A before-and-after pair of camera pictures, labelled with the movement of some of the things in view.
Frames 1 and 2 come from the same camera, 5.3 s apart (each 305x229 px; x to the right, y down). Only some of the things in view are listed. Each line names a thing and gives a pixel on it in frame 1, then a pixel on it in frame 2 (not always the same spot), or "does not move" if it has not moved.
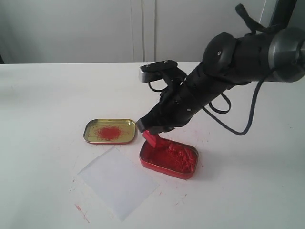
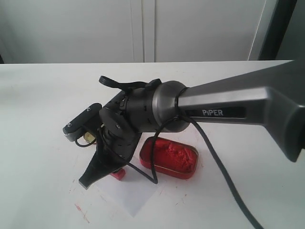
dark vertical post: (283, 10) does not move
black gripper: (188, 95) -> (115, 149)
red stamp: (156, 140) -> (119, 174)
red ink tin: (177, 159) does not move
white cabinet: (118, 31) does not move
